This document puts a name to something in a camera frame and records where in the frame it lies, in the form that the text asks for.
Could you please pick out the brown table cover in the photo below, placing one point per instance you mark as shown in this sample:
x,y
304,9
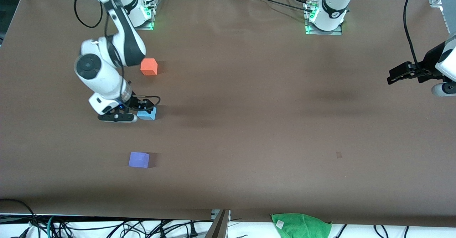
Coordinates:
x,y
249,88

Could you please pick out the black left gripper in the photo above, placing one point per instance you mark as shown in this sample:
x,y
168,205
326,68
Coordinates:
x,y
430,62

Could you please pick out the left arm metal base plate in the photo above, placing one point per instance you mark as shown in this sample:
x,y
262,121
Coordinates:
x,y
324,32

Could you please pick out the aluminium frame profile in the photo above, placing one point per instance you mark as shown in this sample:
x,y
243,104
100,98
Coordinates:
x,y
219,227

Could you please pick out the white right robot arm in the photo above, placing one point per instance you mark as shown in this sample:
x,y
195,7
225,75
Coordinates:
x,y
103,77

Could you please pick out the green microfibre cloth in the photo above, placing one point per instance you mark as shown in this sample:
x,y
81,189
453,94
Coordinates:
x,y
302,227

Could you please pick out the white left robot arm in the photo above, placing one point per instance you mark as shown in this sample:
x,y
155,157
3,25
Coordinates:
x,y
333,6

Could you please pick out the purple foam block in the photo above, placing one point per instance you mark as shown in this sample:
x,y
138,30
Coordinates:
x,y
138,159

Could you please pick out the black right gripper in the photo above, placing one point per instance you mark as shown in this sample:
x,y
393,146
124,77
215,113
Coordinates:
x,y
137,103

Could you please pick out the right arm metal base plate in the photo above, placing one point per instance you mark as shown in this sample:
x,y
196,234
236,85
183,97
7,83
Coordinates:
x,y
148,26

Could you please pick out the light blue foam block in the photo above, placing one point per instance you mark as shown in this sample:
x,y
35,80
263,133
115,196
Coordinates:
x,y
148,115

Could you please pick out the orange foam block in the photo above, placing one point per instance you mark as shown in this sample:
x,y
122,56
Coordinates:
x,y
148,67

